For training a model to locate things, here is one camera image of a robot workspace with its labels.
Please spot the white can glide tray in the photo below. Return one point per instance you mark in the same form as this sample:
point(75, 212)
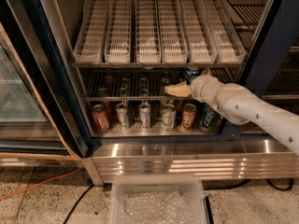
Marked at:
point(172, 36)
point(92, 34)
point(118, 41)
point(199, 40)
point(228, 45)
point(147, 38)

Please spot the stainless steel fridge base grille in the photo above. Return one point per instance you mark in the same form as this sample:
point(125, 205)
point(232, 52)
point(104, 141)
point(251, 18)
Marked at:
point(252, 159)

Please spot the clear plastic bin with ice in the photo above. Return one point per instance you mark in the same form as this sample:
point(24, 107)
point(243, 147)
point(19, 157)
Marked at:
point(157, 199)

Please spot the orange-red can bottom shelf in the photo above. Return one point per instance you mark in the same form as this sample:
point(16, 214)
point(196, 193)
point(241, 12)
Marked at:
point(100, 117)

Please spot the orange brown can bottom shelf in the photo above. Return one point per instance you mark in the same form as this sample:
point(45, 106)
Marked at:
point(188, 116)

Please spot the silver green can bottom shelf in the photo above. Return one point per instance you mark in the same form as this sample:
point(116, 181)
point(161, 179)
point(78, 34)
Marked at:
point(168, 114)

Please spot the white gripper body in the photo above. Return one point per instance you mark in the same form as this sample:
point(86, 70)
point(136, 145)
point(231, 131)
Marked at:
point(199, 89)

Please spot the blue pepsi can bottom shelf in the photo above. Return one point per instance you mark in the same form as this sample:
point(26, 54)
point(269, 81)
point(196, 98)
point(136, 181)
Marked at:
point(208, 116)

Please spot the blue pepsi can shelf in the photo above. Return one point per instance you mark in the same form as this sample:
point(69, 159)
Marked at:
point(208, 116)
point(187, 74)

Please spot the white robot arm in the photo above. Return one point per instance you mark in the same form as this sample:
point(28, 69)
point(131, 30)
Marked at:
point(239, 105)

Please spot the open glass fridge door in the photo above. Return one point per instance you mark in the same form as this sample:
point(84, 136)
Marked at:
point(39, 112)

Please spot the dark fridge centre pillar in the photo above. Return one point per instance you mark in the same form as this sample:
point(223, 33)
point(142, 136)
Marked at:
point(269, 30)

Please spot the middle wire shelf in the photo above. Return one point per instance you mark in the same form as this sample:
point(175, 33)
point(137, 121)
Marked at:
point(134, 84)

